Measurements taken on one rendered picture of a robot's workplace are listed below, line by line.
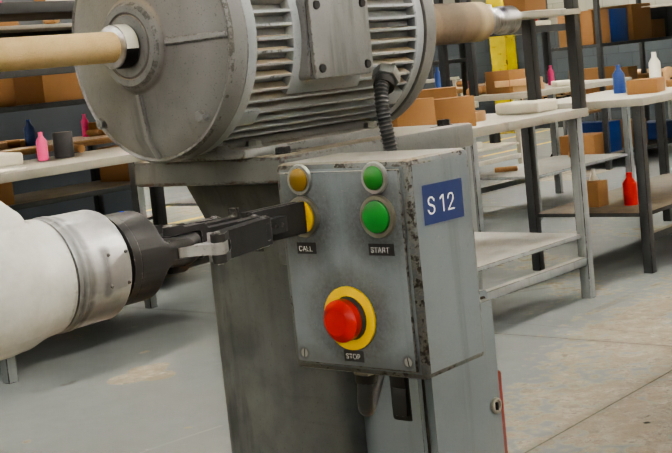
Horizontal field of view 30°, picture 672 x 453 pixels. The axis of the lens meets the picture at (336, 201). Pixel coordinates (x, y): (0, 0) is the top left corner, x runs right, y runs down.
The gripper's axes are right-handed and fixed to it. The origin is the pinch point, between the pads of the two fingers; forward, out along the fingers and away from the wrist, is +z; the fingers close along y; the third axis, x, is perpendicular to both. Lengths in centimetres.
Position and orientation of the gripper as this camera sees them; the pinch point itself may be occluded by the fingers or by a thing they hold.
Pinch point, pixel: (274, 223)
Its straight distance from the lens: 115.2
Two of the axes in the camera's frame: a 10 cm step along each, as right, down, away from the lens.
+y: 7.6, -0.1, -6.5
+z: 6.4, -1.4, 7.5
